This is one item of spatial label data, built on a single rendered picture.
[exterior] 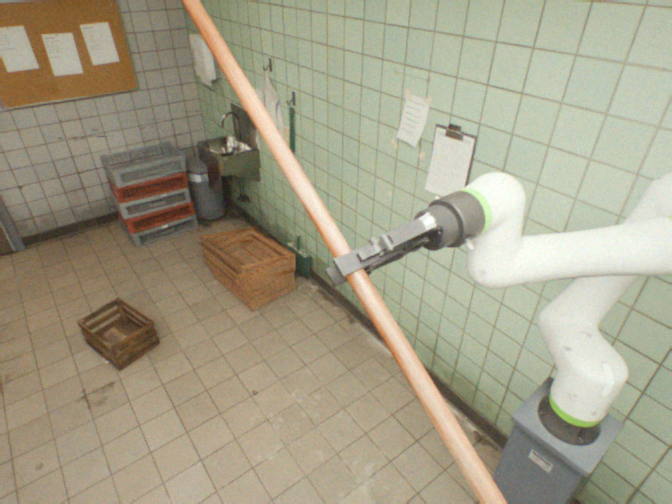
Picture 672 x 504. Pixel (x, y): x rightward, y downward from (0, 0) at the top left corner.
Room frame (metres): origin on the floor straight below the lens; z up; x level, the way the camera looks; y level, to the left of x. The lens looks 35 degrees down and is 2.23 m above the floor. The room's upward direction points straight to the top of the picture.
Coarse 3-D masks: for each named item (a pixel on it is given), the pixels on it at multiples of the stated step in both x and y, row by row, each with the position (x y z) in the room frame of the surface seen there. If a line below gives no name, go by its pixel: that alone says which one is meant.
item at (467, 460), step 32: (192, 0) 0.91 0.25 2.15; (224, 64) 0.81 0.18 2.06; (256, 96) 0.76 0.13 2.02; (288, 160) 0.66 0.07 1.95; (320, 224) 0.58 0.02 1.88; (352, 288) 0.51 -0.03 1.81; (384, 320) 0.46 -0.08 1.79; (416, 384) 0.39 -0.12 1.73; (448, 416) 0.36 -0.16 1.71; (448, 448) 0.34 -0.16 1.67; (480, 480) 0.30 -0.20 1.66
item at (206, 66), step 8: (192, 40) 4.00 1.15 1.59; (200, 40) 3.86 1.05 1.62; (192, 48) 4.02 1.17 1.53; (200, 48) 3.88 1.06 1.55; (200, 56) 3.90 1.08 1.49; (208, 56) 3.85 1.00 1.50; (200, 64) 3.93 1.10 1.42; (208, 64) 3.84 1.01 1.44; (216, 64) 3.89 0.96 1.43; (200, 72) 3.95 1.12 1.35; (208, 72) 3.84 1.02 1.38; (216, 72) 3.88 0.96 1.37; (208, 80) 3.84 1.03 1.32
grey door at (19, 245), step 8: (0, 200) 3.24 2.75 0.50; (0, 208) 3.23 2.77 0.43; (0, 216) 3.22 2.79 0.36; (8, 216) 3.24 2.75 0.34; (0, 224) 3.21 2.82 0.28; (8, 224) 3.23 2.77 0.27; (0, 232) 3.19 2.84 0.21; (8, 232) 3.22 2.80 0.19; (16, 232) 3.24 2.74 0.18; (0, 240) 3.18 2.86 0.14; (8, 240) 3.21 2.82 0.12; (16, 240) 3.23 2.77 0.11; (0, 248) 3.16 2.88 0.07; (8, 248) 3.19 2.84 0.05; (16, 248) 3.23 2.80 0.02; (24, 248) 3.24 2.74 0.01
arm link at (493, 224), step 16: (496, 176) 0.74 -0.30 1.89; (480, 192) 0.69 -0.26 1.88; (496, 192) 0.70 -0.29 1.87; (512, 192) 0.71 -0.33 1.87; (496, 208) 0.68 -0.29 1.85; (512, 208) 0.69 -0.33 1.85; (496, 224) 0.68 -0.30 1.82; (512, 224) 0.69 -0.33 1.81; (480, 240) 0.69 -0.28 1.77; (496, 240) 0.68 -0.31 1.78; (512, 240) 0.68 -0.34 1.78
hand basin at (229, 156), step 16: (240, 112) 3.64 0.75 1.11; (240, 128) 3.57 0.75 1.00; (256, 128) 3.43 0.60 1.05; (208, 144) 3.60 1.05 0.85; (224, 144) 3.68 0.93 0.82; (240, 144) 3.61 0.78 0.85; (256, 144) 3.45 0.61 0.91; (208, 160) 3.39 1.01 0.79; (224, 160) 3.24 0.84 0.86; (240, 160) 3.31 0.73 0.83; (256, 160) 3.40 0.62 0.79; (208, 176) 3.49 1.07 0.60; (224, 176) 3.23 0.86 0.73; (240, 176) 3.34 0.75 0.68; (256, 176) 3.42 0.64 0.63; (240, 192) 3.71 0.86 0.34
